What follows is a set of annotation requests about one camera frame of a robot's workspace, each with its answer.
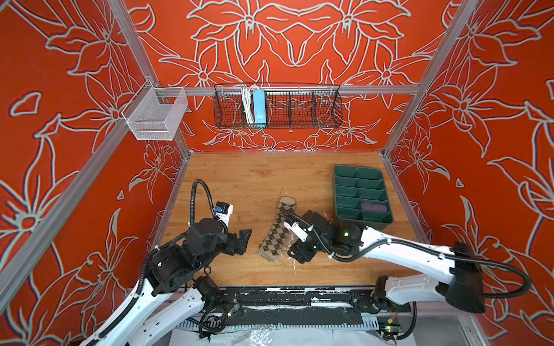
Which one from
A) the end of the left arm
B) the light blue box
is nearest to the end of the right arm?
the end of the left arm

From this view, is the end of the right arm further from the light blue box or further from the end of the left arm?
the light blue box

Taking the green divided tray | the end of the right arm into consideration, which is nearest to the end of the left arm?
the end of the right arm

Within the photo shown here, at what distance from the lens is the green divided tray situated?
35.2 inches

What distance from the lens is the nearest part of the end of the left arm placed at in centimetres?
58

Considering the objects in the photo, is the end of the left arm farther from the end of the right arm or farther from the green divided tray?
the green divided tray
